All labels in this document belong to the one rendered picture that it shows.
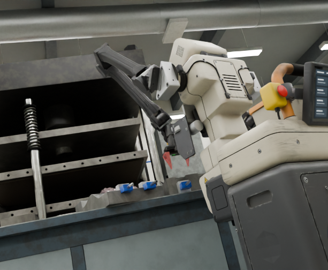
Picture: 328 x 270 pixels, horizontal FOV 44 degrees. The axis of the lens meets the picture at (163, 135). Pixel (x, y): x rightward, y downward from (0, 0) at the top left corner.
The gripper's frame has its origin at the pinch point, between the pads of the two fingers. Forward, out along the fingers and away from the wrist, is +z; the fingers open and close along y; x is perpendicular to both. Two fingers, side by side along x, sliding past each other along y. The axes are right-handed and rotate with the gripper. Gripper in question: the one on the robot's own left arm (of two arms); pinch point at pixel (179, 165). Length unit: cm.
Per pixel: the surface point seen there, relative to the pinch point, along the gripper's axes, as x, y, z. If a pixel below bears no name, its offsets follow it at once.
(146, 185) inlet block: 4.3, 17.1, 6.8
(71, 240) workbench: -3, 51, 23
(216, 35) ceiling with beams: -387, -213, -304
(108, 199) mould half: 6.2, 34.1, 10.3
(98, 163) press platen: -86, 31, -33
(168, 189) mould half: -4.9, 6.3, 8.8
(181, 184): 4.7, 2.3, 9.4
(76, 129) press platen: -89, 42, -59
